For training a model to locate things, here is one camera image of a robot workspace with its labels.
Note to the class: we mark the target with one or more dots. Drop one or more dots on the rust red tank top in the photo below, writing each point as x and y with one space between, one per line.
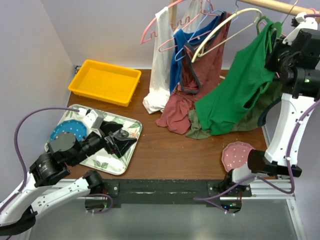
196 80

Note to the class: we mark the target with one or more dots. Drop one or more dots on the blue tank top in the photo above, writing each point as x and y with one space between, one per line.
176 68

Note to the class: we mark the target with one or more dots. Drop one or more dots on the white tank top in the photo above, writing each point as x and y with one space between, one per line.
159 86

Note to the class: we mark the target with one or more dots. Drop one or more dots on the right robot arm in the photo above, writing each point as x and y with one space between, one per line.
298 101

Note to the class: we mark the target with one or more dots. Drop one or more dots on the wooden clothes rail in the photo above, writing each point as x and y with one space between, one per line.
280 7

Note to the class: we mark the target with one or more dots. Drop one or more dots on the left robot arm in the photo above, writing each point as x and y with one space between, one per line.
19 212

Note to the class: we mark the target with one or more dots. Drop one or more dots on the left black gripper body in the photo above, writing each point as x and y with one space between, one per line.
94 143

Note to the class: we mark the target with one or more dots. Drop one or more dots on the olive green tank top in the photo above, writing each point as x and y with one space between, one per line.
255 118

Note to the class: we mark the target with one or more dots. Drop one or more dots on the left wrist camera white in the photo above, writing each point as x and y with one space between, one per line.
92 119

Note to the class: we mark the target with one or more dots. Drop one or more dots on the small pink wire hanger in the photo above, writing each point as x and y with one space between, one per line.
172 41

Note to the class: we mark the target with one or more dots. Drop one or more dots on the green plastic hanger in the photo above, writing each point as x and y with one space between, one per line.
275 29

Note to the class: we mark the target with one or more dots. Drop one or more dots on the blue dotted plate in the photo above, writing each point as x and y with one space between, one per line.
76 127

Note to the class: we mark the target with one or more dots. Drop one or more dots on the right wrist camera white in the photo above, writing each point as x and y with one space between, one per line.
304 21

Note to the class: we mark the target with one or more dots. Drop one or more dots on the grey ceramic mug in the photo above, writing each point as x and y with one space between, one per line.
122 134

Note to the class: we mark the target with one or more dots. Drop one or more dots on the cream wooden hanger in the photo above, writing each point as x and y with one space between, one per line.
200 51

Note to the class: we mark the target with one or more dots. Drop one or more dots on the large pink hanger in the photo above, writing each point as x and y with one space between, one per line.
196 9

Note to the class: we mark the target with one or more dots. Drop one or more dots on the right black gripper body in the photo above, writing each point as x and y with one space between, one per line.
280 56

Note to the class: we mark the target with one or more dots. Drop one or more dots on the yellow plastic bin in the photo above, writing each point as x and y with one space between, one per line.
105 82

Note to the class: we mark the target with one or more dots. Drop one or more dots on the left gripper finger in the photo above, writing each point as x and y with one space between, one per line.
121 146
110 128

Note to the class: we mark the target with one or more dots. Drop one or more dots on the pink hanger right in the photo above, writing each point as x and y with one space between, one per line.
263 22

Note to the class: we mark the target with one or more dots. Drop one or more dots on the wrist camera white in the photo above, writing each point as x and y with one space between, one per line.
304 21
92 119

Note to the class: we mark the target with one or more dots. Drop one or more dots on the light blue wire hanger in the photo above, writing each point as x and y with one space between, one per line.
214 16

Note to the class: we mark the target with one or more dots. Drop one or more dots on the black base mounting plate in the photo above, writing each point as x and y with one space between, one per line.
161 191

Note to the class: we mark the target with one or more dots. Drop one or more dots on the pink dotted plate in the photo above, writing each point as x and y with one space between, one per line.
235 155

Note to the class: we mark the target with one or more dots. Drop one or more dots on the bright green tank top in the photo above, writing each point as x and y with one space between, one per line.
237 94

